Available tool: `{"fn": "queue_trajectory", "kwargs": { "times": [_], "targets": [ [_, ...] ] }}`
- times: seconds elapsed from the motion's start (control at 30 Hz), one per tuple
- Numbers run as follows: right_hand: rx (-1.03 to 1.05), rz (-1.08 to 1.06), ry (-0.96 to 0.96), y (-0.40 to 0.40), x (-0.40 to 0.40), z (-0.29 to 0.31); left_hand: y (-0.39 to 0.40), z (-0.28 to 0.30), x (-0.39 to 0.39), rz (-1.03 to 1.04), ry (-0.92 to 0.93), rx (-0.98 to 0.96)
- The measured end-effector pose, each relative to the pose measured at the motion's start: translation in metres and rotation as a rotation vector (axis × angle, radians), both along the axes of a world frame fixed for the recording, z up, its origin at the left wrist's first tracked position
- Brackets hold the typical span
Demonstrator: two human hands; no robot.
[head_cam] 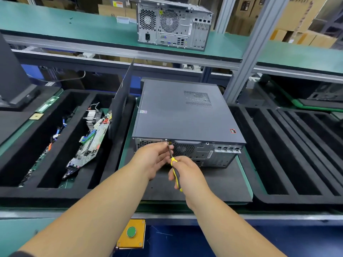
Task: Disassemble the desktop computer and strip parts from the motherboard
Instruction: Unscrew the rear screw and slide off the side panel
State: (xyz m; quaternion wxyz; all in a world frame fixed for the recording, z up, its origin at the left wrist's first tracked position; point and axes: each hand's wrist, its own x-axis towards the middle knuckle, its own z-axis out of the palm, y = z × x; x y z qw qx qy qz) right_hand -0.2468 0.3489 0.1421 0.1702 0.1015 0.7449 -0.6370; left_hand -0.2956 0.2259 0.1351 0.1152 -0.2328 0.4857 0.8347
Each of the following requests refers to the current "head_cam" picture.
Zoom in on person's left hand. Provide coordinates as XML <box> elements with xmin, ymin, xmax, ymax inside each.
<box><xmin>128</xmin><ymin>141</ymin><xmax>173</xmax><ymax>181</ymax></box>

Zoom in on person's right hand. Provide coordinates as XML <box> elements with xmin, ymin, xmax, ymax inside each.
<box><xmin>168</xmin><ymin>155</ymin><xmax>211</xmax><ymax>197</ymax></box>

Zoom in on yellow handled screwdriver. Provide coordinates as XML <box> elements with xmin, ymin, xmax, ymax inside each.
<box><xmin>168</xmin><ymin>141</ymin><xmax>184</xmax><ymax>193</ymax></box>

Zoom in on grey computer case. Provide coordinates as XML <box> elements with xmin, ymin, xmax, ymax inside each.
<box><xmin>131</xmin><ymin>77</ymin><xmax>247</xmax><ymax>169</ymax></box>

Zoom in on person's right forearm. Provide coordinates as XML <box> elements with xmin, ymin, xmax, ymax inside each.
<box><xmin>188</xmin><ymin>182</ymin><xmax>287</xmax><ymax>257</ymax></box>

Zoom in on person's left forearm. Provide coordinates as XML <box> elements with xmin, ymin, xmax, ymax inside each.
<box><xmin>19</xmin><ymin>163</ymin><xmax>148</xmax><ymax>257</ymax></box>

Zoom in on silver backed desktop computer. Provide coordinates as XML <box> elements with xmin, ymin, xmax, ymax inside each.
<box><xmin>136</xmin><ymin>0</ymin><xmax>213</xmax><ymax>51</ymax></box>

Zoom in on open black computer tower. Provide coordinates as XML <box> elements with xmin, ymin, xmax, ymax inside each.
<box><xmin>0</xmin><ymin>32</ymin><xmax>39</xmax><ymax>111</ymax></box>

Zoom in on black upright side panel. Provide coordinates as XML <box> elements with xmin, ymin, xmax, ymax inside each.
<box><xmin>99</xmin><ymin>77</ymin><xmax>135</xmax><ymax>182</ymax></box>

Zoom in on yellow box with green button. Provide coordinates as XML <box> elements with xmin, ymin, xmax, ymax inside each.
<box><xmin>116</xmin><ymin>219</ymin><xmax>147</xmax><ymax>250</ymax></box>

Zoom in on empty black foam tray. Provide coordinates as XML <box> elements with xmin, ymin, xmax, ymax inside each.
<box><xmin>276</xmin><ymin>107</ymin><xmax>343</xmax><ymax>158</ymax></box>
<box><xmin>230</xmin><ymin>104</ymin><xmax>343</xmax><ymax>206</ymax></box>

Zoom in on narrow green circuit boards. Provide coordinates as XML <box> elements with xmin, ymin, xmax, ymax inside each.
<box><xmin>19</xmin><ymin>117</ymin><xmax>70</xmax><ymax>188</ymax></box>

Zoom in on black foam tray with boards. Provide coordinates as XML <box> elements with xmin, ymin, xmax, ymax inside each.
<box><xmin>0</xmin><ymin>89</ymin><xmax>137</xmax><ymax>208</ymax></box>

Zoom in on green memory stick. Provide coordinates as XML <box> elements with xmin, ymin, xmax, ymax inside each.
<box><xmin>35</xmin><ymin>96</ymin><xmax>61</xmax><ymax>114</ymax></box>

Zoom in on green upper shelf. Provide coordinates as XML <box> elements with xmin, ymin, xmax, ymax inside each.
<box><xmin>0</xmin><ymin>0</ymin><xmax>343</xmax><ymax>84</ymax></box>

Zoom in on stack of cardboard boxes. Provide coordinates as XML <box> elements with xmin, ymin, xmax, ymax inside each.
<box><xmin>225</xmin><ymin>0</ymin><xmax>343</xmax><ymax>50</ymax></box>

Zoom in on green circuit board with cables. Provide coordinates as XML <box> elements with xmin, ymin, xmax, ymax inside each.
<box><xmin>61</xmin><ymin>103</ymin><xmax>113</xmax><ymax>181</ymax></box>

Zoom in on aluminium frame post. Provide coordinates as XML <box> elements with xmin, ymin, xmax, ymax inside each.
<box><xmin>214</xmin><ymin>0</ymin><xmax>238</xmax><ymax>34</ymax></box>
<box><xmin>222</xmin><ymin>0</ymin><xmax>293</xmax><ymax>105</ymax></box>

